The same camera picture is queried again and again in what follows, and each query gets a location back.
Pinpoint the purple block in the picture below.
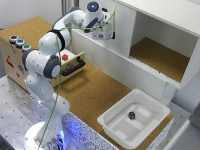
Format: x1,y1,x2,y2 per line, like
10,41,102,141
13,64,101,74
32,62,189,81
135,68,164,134
127,111,137,121

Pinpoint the green button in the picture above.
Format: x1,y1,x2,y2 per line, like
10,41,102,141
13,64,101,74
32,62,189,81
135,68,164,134
21,43,33,54

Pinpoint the green cable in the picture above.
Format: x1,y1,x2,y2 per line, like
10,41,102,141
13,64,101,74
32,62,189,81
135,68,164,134
37,5,118,150

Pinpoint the white sliding door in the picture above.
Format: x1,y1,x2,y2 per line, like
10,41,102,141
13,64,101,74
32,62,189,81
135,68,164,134
78,0,137,58

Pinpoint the white cabinet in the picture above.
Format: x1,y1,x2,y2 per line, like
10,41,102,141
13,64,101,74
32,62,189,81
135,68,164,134
68,0,200,107

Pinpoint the red button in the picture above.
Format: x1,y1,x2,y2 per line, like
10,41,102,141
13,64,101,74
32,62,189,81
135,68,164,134
8,34,19,45

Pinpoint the wooden drawer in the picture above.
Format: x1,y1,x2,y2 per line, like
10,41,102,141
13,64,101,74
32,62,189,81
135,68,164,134
52,51,86,88

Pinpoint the black drawer handle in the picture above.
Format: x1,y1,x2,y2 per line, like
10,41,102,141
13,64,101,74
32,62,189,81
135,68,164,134
62,56,87,77

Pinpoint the blue button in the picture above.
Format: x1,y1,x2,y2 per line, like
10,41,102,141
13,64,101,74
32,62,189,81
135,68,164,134
15,38,26,48

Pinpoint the white plastic box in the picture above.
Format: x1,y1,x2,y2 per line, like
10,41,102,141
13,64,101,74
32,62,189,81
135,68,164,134
96,88,172,150

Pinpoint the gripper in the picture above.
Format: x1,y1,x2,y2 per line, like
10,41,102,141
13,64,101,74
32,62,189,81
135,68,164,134
91,25,113,42

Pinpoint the wooden drawer box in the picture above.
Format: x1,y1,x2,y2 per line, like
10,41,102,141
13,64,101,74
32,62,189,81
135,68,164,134
0,16,86,93

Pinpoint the pink block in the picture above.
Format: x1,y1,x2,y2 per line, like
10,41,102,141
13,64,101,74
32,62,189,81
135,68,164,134
61,53,70,62

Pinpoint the black door handle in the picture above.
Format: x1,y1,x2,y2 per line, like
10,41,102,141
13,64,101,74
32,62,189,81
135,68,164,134
110,30,117,41

